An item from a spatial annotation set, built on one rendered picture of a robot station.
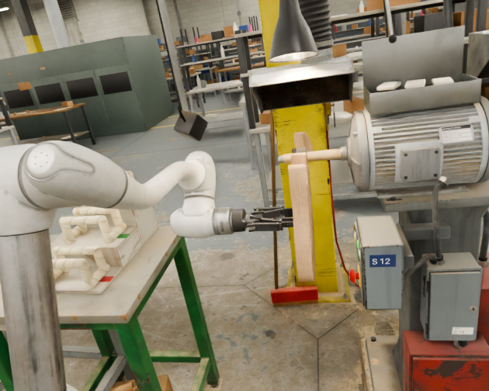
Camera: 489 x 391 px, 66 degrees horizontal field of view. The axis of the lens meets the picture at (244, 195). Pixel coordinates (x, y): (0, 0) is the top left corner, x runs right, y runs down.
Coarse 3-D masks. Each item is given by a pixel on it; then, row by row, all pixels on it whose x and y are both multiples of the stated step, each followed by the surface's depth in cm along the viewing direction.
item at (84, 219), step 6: (66, 216) 141; (72, 216) 140; (78, 216) 139; (84, 216) 138; (90, 216) 137; (96, 216) 136; (102, 216) 136; (60, 222) 140; (66, 222) 139; (72, 222) 139; (78, 222) 138; (84, 222) 137; (90, 222) 137; (96, 222) 136
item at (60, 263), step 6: (60, 258) 129; (66, 258) 128; (72, 258) 127; (78, 258) 126; (84, 258) 126; (54, 264) 127; (60, 264) 126; (66, 264) 126; (72, 264) 125; (78, 264) 124; (84, 264) 125
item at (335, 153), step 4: (308, 152) 122; (312, 152) 121; (316, 152) 121; (320, 152) 120; (324, 152) 120; (328, 152) 120; (332, 152) 119; (336, 152) 119; (340, 152) 119; (284, 156) 123; (288, 156) 123; (308, 156) 121; (312, 156) 121; (316, 156) 120; (320, 156) 120; (324, 156) 120; (328, 156) 120; (332, 156) 120; (336, 156) 119; (340, 156) 119; (284, 160) 123; (288, 160) 122; (308, 160) 122; (312, 160) 121; (316, 160) 121; (320, 160) 121; (324, 160) 121
